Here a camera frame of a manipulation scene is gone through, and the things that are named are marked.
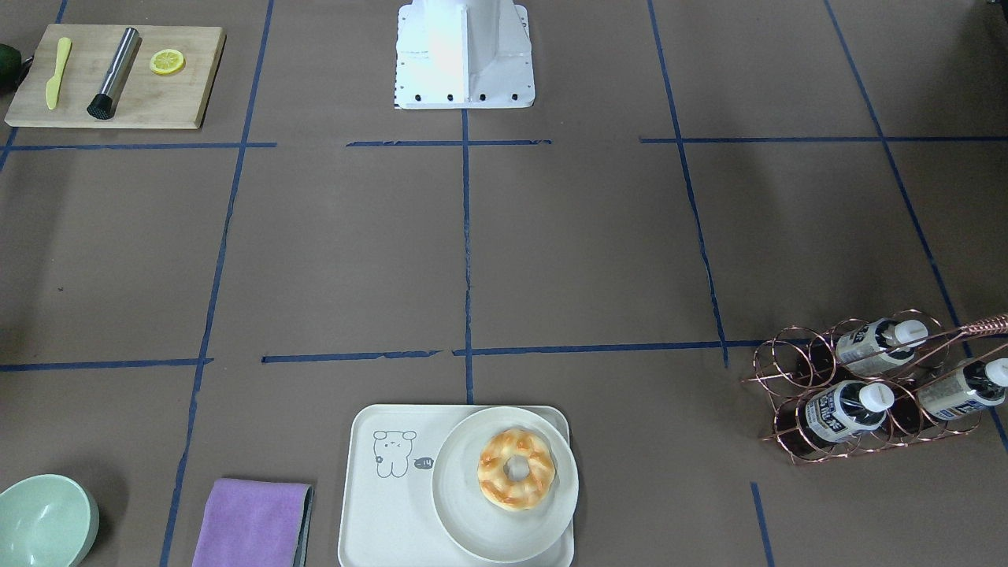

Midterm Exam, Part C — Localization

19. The copper wire bottle rack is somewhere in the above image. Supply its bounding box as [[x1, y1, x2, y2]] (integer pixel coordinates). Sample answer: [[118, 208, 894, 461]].
[[749, 309, 1006, 464]]

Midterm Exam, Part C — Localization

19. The cream round plate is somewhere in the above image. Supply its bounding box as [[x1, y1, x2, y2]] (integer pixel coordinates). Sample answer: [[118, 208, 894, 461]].
[[432, 406, 580, 564]]

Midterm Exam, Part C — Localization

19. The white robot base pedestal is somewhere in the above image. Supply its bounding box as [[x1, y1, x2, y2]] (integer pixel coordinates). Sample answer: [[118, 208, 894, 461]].
[[394, 1, 536, 109]]

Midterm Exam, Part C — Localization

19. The cream tray with bear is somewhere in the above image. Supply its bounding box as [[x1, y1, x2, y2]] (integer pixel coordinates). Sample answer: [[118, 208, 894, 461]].
[[338, 403, 575, 566]]

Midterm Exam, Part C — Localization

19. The tea bottle front rack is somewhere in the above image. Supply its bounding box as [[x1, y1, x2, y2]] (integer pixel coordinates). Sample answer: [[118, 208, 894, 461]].
[[799, 380, 895, 447]]

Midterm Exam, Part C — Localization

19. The mint green bowl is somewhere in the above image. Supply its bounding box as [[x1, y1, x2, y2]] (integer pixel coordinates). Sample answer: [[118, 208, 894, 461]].
[[1, 474, 98, 566]]

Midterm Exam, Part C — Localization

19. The steel muddler black tip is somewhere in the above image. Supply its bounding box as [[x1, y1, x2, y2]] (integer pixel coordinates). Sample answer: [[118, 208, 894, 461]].
[[87, 28, 142, 120]]

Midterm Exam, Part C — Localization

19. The green lime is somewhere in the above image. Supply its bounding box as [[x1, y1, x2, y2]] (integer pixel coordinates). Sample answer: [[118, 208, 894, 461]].
[[0, 43, 23, 95]]

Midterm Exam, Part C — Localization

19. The glazed donut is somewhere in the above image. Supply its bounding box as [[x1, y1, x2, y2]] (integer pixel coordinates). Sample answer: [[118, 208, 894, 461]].
[[476, 428, 557, 512]]

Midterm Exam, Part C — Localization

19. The yellow plastic knife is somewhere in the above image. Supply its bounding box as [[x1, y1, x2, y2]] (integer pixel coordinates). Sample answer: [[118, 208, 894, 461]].
[[44, 37, 72, 110]]

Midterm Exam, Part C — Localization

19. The purple folded cloth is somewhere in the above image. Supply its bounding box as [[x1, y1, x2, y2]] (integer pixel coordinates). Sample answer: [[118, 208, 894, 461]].
[[192, 478, 314, 566]]

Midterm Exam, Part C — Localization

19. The wooden cutting board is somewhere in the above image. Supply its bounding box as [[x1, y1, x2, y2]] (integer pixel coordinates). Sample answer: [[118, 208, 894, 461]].
[[4, 23, 226, 129]]

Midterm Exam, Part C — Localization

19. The lemon slice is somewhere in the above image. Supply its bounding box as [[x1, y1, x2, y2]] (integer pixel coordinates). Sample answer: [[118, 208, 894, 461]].
[[149, 48, 187, 76]]

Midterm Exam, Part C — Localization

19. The tea bottle white cap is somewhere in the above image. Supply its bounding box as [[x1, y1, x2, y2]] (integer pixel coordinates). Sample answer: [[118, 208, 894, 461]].
[[834, 318, 929, 378]]

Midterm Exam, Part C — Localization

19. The tea bottle rack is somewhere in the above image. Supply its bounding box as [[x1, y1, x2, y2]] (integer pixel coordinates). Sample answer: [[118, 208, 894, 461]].
[[917, 358, 1007, 422], [799, 380, 895, 447]]

